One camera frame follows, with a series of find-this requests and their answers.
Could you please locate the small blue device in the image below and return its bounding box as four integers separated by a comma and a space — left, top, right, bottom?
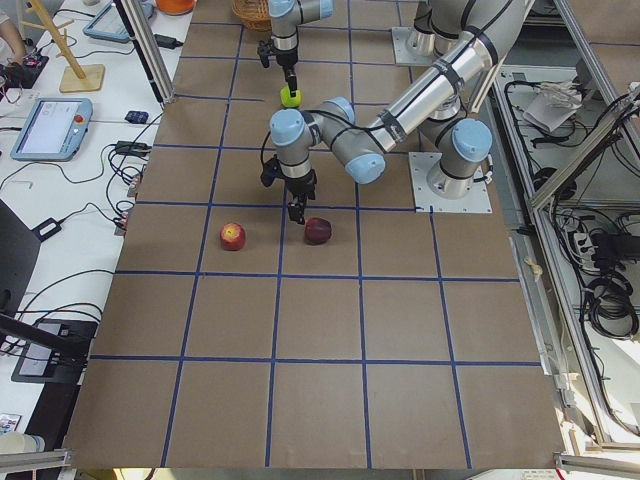
124, 110, 149, 124

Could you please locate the red yellow apple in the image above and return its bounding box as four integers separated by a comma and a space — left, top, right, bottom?
219, 222, 246, 251

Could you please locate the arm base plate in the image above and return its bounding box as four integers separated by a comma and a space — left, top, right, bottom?
391, 27, 435, 66
409, 152, 492, 214

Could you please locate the teach pendant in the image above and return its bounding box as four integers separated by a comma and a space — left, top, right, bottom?
10, 98, 93, 162
83, 2, 130, 43

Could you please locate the far teach pendant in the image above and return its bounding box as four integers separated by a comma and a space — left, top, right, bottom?
83, 2, 130, 43

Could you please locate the dark red apple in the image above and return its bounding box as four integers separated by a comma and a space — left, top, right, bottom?
304, 217, 332, 245

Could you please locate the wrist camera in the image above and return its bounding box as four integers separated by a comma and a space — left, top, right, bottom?
257, 41, 272, 68
260, 155, 282, 188

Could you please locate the wooden stand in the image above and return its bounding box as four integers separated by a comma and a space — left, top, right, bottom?
22, 0, 105, 94

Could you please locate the orange bucket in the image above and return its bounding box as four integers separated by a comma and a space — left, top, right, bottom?
155, 0, 196, 16

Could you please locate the wicker basket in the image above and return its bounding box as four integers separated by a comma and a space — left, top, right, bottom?
231, 0, 271, 32

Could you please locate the near teach pendant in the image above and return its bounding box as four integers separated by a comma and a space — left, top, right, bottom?
10, 98, 93, 162

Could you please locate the black monitor stand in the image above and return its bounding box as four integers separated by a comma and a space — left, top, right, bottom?
0, 199, 99, 386

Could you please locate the green apple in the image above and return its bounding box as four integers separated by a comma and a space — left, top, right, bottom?
280, 85, 302, 108

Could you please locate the black power adapter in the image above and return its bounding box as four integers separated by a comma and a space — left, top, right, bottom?
31, 218, 63, 242

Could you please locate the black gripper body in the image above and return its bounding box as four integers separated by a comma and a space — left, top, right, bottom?
274, 48, 298, 72
285, 169, 317, 200

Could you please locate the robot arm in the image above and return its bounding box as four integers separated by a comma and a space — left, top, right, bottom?
263, 1, 526, 224
257, 1, 458, 108

